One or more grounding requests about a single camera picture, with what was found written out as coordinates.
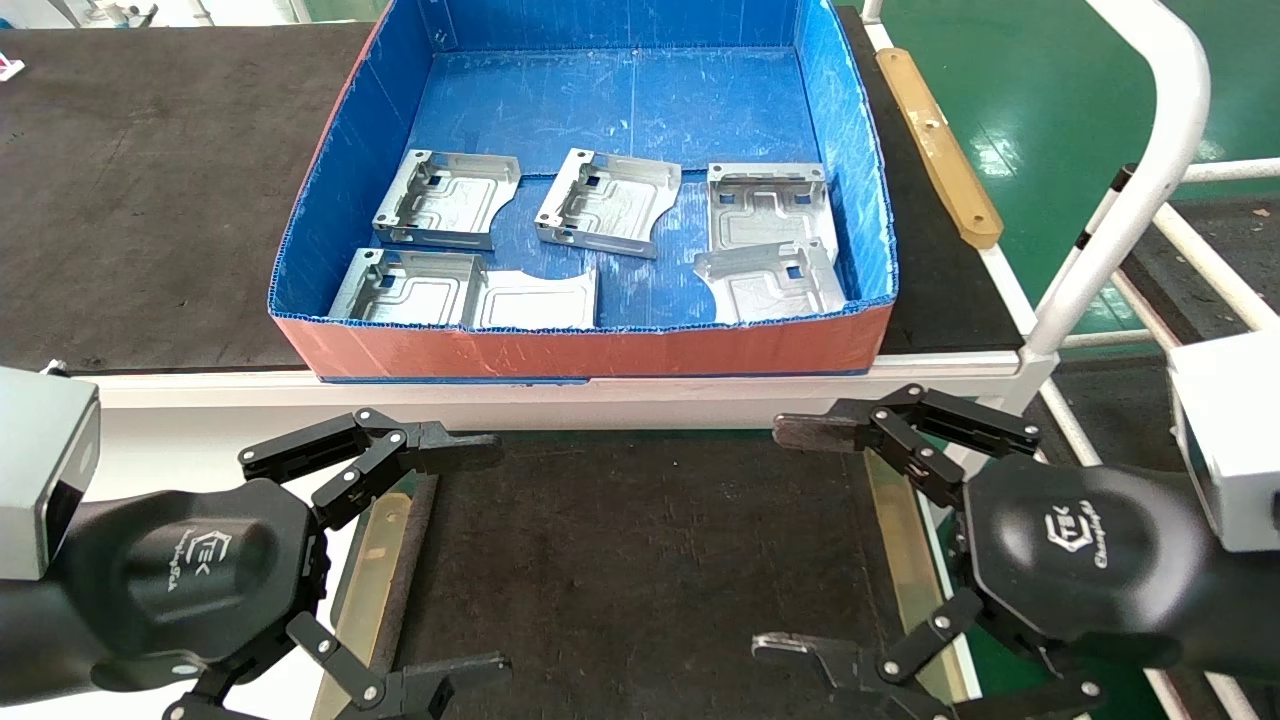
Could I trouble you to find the white pipe frame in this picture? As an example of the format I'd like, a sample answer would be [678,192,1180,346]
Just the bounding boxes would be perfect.
[1018,0,1280,361]

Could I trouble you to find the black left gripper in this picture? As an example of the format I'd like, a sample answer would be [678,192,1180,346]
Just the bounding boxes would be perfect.
[0,407,513,720]

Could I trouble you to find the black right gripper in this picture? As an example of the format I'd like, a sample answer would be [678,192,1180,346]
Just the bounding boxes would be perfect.
[750,384,1280,720]

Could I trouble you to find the black work mat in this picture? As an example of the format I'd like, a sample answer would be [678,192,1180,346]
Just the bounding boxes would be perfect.
[378,430,931,720]

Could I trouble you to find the dark brown strip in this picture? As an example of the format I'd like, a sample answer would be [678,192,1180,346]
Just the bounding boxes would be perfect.
[355,475,441,720]

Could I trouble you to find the tan wooden strip with holes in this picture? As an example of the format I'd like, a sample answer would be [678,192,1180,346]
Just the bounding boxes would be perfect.
[875,47,1004,251]

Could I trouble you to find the black mat on cart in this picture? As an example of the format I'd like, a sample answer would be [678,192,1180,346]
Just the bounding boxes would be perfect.
[1120,195,1280,346]

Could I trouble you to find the black and white rod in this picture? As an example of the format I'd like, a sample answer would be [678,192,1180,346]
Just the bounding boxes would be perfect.
[1075,163,1138,251]

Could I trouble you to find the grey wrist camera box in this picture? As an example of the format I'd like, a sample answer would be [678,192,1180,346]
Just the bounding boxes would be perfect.
[1168,330,1280,553]
[0,365,101,583]

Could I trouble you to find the blue corrugated plastic box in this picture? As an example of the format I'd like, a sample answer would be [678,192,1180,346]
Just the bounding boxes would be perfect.
[268,0,899,384]

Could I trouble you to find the dark grey rubber mat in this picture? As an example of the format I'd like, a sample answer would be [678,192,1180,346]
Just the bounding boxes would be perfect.
[1030,350,1201,471]

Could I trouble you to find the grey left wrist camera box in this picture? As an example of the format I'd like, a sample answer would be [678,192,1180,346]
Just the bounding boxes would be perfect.
[0,365,101,583]

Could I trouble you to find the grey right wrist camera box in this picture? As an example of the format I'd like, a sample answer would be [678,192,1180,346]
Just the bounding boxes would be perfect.
[1168,330,1280,553]

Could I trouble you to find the dark green board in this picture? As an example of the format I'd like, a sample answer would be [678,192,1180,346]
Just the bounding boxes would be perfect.
[328,470,446,641]

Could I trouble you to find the silver metal bracket part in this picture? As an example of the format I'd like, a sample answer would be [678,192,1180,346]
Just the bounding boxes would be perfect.
[692,238,848,326]
[706,162,839,253]
[534,148,683,260]
[470,265,599,331]
[372,150,522,251]
[328,248,489,329]

